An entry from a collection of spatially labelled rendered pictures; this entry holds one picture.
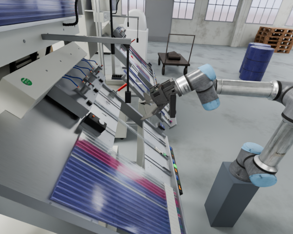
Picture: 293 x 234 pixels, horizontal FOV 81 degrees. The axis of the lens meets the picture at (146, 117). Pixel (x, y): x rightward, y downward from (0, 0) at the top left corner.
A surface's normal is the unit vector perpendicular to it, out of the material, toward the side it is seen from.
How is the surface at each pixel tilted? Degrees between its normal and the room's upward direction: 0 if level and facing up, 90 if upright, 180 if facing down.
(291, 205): 0
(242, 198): 90
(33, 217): 90
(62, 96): 90
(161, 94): 90
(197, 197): 0
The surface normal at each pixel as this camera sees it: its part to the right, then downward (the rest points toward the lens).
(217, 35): 0.00, 0.54
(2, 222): 0.06, -0.84
